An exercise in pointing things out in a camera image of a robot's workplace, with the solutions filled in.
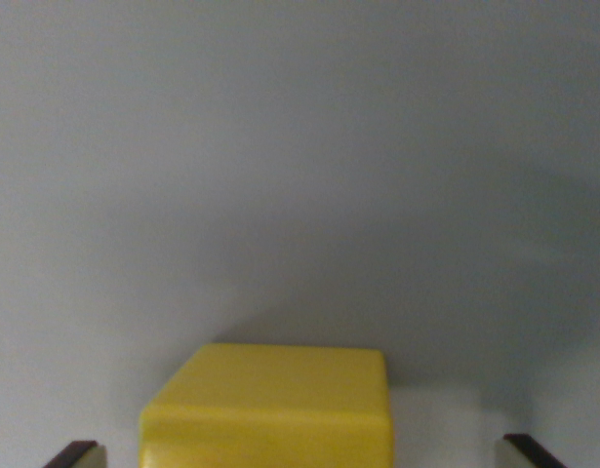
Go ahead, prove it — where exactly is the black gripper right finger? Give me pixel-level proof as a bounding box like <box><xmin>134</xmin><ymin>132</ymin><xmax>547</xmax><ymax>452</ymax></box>
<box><xmin>494</xmin><ymin>433</ymin><xmax>568</xmax><ymax>468</ymax></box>

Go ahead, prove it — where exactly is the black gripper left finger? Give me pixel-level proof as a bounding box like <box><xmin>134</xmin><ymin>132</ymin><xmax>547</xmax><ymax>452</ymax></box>
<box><xmin>43</xmin><ymin>440</ymin><xmax>108</xmax><ymax>468</ymax></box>

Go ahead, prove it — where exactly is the yellow cube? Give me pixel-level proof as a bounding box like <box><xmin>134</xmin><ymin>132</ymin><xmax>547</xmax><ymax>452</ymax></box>
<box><xmin>138</xmin><ymin>342</ymin><xmax>395</xmax><ymax>468</ymax></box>

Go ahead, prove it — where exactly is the grey plastic bin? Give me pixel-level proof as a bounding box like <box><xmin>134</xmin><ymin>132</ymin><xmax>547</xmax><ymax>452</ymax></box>
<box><xmin>0</xmin><ymin>0</ymin><xmax>600</xmax><ymax>468</ymax></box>

